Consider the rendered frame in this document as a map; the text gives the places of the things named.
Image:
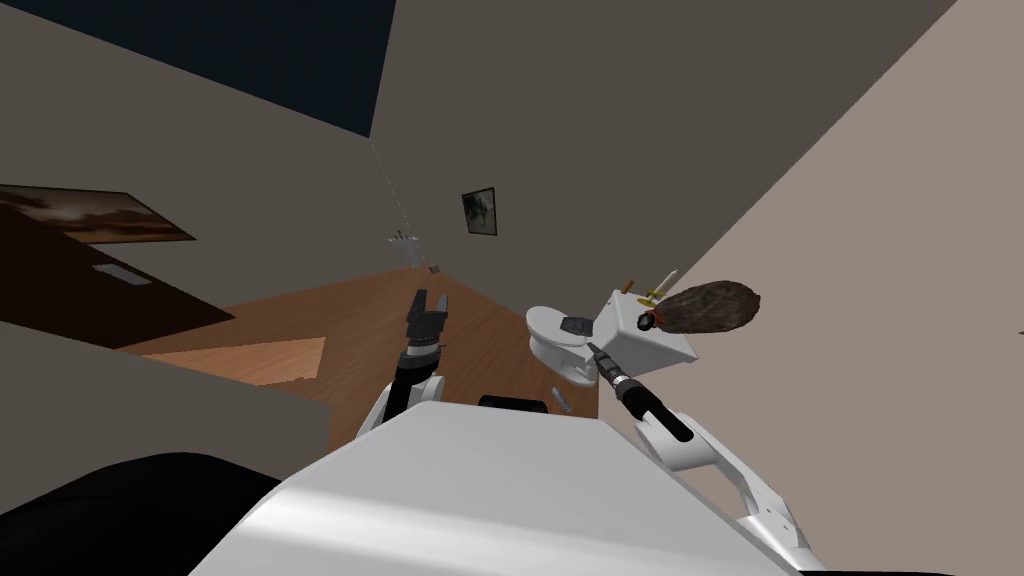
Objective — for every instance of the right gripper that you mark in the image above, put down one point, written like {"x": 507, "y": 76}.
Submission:
{"x": 577, "y": 326}

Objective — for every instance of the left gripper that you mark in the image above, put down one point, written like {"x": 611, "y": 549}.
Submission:
{"x": 424, "y": 330}

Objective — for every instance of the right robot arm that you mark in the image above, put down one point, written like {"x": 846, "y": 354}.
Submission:
{"x": 680, "y": 448}

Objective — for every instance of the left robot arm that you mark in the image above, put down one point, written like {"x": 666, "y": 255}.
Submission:
{"x": 410, "y": 394}

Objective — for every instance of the white toilet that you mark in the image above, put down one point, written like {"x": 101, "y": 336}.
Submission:
{"x": 632, "y": 340}

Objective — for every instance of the small grey bar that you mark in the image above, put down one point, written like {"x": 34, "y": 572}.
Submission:
{"x": 562, "y": 399}

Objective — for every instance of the white and yellow stick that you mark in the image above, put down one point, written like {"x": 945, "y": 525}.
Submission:
{"x": 664, "y": 284}

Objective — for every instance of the brown oval brush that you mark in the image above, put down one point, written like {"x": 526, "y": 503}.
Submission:
{"x": 708, "y": 308}

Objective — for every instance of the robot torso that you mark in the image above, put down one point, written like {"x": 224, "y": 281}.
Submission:
{"x": 496, "y": 496}

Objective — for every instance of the dark framed wall picture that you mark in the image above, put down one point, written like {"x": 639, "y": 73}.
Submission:
{"x": 480, "y": 212}

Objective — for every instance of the brown sunset wall picture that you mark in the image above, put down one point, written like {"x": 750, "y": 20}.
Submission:
{"x": 88, "y": 214}

